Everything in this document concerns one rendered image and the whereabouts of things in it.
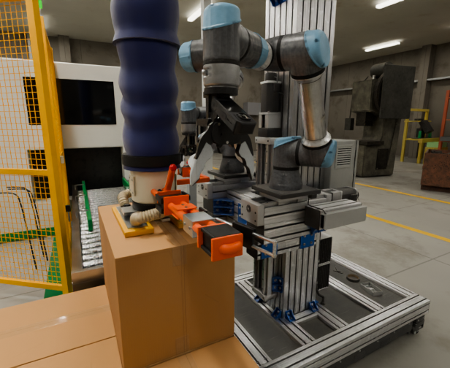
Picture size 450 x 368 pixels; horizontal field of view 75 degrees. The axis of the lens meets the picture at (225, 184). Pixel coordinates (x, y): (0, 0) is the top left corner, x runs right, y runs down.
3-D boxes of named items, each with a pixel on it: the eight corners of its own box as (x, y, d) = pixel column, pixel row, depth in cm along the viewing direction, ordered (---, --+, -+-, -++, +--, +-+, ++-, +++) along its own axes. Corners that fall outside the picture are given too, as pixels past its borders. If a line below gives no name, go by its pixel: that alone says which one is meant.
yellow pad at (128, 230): (112, 210, 128) (110, 199, 127) (135, 207, 133) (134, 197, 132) (125, 238, 99) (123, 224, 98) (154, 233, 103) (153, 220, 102)
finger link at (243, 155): (249, 168, 72) (230, 138, 68) (263, 171, 67) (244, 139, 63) (240, 176, 71) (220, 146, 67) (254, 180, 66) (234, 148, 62)
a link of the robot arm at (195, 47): (261, 40, 109) (172, 33, 72) (288, 36, 104) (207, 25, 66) (262, 73, 113) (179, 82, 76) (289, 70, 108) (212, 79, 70)
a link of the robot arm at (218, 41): (250, 10, 59) (227, -5, 52) (248, 68, 62) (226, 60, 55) (218, 17, 64) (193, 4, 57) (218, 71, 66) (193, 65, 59)
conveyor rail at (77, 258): (73, 201, 350) (71, 185, 346) (78, 200, 352) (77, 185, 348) (74, 307, 148) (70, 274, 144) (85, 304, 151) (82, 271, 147)
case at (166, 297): (104, 283, 145) (97, 206, 136) (182, 266, 163) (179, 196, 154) (124, 374, 92) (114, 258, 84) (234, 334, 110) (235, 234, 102)
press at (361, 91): (369, 182, 656) (382, 52, 599) (327, 174, 762) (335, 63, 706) (407, 177, 720) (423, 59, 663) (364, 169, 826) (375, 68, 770)
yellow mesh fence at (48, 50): (66, 233, 356) (44, 48, 312) (75, 231, 360) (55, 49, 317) (63, 277, 254) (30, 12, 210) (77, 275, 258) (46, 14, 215)
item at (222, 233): (196, 247, 68) (196, 226, 67) (225, 241, 71) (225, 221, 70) (212, 262, 60) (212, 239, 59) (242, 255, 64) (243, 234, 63)
